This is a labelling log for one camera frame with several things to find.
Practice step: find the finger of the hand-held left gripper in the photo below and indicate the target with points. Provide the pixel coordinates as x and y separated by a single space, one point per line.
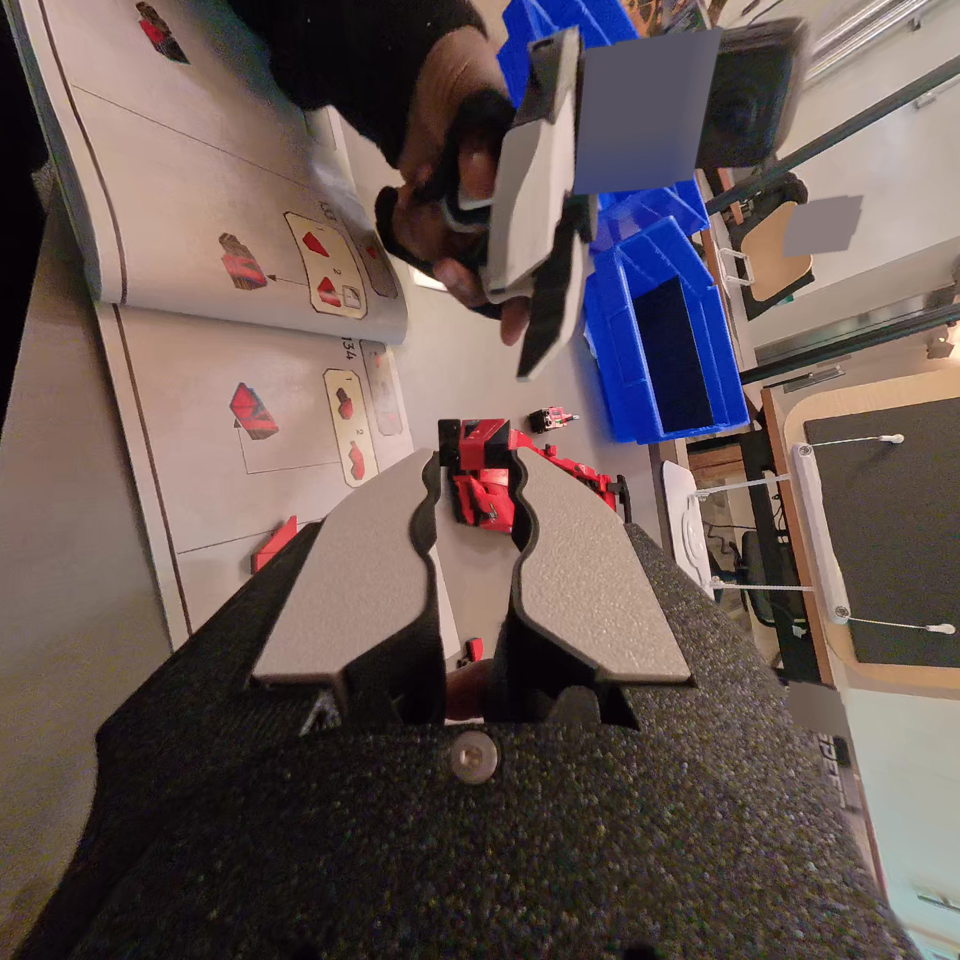
533 195
558 293

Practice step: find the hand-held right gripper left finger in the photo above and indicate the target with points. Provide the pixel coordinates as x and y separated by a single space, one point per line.
353 600

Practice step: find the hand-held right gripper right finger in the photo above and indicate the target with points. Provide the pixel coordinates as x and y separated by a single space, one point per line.
600 593

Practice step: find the red lego wedge piece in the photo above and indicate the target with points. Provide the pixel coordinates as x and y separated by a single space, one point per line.
275 545

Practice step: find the red lego car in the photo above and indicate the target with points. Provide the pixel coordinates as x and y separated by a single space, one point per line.
578 473

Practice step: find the red black green lego assembly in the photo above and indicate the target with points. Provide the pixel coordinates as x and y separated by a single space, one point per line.
552 419

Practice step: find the person's left forearm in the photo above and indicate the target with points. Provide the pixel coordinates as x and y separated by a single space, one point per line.
360 53

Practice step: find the lego instruction booklet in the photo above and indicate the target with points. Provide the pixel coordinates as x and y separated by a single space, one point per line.
225 300

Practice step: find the person's left hand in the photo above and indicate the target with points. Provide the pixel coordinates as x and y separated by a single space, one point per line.
443 120

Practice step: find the blue plastic bin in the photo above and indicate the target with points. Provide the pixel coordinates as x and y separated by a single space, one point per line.
668 338
623 210

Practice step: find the white stand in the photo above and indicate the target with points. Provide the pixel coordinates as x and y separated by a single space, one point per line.
720 525

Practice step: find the wooden back chair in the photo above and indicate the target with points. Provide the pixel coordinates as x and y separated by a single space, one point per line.
773 248

